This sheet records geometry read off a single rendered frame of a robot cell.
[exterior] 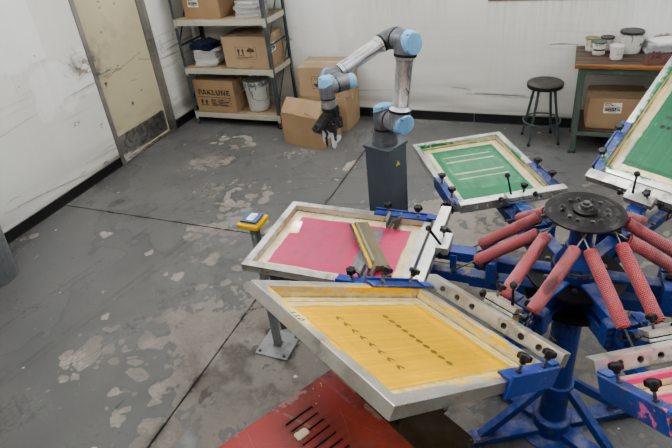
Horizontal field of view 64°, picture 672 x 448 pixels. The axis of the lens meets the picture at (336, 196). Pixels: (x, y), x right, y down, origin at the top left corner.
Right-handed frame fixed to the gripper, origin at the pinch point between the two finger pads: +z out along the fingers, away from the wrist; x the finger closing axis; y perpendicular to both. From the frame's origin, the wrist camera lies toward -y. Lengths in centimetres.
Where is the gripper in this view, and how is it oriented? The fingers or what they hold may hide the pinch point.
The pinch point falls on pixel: (329, 146)
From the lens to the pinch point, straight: 271.7
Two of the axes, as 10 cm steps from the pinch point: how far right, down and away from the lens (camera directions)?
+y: 6.5, -4.4, 6.2
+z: 0.9, 8.6, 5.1
